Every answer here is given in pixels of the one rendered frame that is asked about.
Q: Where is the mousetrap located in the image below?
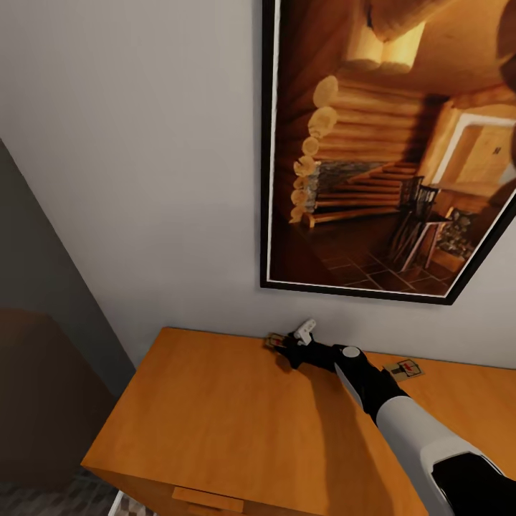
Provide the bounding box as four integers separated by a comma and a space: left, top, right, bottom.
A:
384, 358, 425, 382
265, 333, 299, 349

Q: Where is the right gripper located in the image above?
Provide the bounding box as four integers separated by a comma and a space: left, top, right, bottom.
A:
275, 332, 322, 369

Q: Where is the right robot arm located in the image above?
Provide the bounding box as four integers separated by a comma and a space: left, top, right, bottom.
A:
275, 318, 516, 516

